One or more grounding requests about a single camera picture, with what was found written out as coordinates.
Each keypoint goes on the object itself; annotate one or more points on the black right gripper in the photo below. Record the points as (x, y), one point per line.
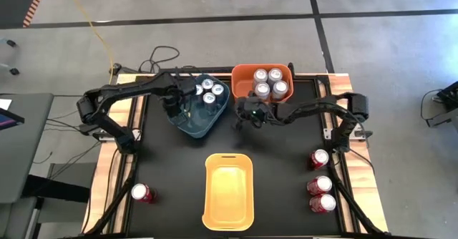
(254, 110)

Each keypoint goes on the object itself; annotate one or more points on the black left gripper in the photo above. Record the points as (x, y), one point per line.
(173, 101)

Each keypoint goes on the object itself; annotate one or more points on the dark blue plastic bin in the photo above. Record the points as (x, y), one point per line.
(195, 124)

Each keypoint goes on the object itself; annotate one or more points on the orange plastic bin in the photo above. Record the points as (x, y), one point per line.
(241, 83)

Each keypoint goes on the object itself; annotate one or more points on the yellow plastic bin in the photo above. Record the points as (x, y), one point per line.
(229, 196)

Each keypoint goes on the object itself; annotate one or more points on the red soda can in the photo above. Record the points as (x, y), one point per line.
(323, 202)
(142, 192)
(320, 184)
(319, 157)

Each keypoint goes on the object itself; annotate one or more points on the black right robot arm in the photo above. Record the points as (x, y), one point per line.
(315, 107)

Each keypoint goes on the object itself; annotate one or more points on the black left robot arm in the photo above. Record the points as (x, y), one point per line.
(118, 90)

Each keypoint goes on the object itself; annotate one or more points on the black clamp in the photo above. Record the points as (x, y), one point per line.
(116, 69)
(291, 71)

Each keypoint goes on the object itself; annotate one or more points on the black desk base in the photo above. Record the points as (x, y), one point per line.
(53, 189)

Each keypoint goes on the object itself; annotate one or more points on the grey desk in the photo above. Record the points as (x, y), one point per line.
(25, 153)

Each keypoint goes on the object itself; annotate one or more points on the dark tablet screen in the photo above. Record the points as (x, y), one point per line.
(9, 119)

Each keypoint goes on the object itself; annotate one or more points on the white paper sheet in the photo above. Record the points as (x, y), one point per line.
(4, 104)

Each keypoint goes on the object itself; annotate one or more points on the chair base with casters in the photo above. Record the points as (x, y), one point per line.
(11, 43)

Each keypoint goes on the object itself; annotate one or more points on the black mat orange-striped edge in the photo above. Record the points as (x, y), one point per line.
(14, 3)

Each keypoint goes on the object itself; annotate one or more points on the black equipment stand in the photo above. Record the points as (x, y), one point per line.
(447, 99)

